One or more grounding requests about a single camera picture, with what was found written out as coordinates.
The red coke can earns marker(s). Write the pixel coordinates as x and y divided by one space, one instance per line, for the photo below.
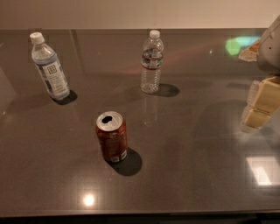
110 128

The clear water bottle red label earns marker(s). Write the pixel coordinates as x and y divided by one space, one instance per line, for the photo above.
152 58

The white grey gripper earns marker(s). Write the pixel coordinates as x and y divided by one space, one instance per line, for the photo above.
270 51

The water bottle blue white label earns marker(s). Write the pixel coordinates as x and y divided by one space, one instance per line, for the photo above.
49 67

